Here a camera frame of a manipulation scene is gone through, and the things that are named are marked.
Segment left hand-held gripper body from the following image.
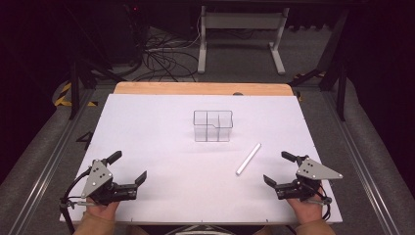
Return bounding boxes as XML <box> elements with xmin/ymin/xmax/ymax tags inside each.
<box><xmin>80</xmin><ymin>159</ymin><xmax>138</xmax><ymax>207</ymax></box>

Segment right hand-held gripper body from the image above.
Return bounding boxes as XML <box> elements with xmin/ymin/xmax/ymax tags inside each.
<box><xmin>274</xmin><ymin>157</ymin><xmax>345</xmax><ymax>203</ymax></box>

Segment white stick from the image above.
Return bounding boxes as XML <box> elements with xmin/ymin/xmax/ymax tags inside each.
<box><xmin>235</xmin><ymin>142</ymin><xmax>262</xmax><ymax>176</ymax></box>

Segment clear plastic divided organizer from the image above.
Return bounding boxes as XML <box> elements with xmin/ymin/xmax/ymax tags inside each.
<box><xmin>193</xmin><ymin>110</ymin><xmax>234</xmax><ymax>143</ymax></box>

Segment person's right hand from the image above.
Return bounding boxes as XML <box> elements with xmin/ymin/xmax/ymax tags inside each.
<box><xmin>287</xmin><ymin>194</ymin><xmax>323</xmax><ymax>225</ymax></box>

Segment person's left hand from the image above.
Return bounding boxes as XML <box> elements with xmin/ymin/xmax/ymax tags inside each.
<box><xmin>85</xmin><ymin>201</ymin><xmax>120</xmax><ymax>222</ymax></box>

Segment white mat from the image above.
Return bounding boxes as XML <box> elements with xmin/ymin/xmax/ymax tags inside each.
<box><xmin>60</xmin><ymin>93</ymin><xmax>343</xmax><ymax>225</ymax></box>

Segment yellow black hazard tape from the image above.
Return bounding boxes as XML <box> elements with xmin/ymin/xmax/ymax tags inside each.
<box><xmin>53</xmin><ymin>81</ymin><xmax>99</xmax><ymax>108</ymax></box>

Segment black tripod stand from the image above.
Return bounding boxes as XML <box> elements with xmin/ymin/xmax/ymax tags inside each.
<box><xmin>62</xmin><ymin>3</ymin><xmax>128</xmax><ymax>120</ymax></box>

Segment black metal stand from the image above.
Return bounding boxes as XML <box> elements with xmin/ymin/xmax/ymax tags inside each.
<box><xmin>288</xmin><ymin>6</ymin><xmax>350</xmax><ymax>121</ymax></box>

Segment wooden table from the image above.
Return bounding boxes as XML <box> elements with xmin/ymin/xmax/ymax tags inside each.
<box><xmin>113</xmin><ymin>81</ymin><xmax>295</xmax><ymax>97</ymax></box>

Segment white metal stand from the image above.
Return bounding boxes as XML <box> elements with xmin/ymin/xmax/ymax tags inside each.
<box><xmin>197</xmin><ymin>5</ymin><xmax>291</xmax><ymax>75</ymax></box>

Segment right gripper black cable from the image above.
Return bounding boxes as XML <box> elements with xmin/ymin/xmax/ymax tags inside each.
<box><xmin>304</xmin><ymin>182</ymin><xmax>333</xmax><ymax>223</ymax></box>

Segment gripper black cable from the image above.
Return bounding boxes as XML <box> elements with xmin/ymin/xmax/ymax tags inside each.
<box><xmin>59</xmin><ymin>166</ymin><xmax>99</xmax><ymax>235</ymax></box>
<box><xmin>304</xmin><ymin>182</ymin><xmax>333</xmax><ymax>223</ymax></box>

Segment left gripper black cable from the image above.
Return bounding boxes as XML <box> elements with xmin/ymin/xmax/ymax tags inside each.
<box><xmin>59</xmin><ymin>166</ymin><xmax>99</xmax><ymax>235</ymax></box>

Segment tangle of black cables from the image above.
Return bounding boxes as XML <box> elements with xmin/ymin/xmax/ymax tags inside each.
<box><xmin>130</xmin><ymin>6</ymin><xmax>202</xmax><ymax>82</ymax></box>

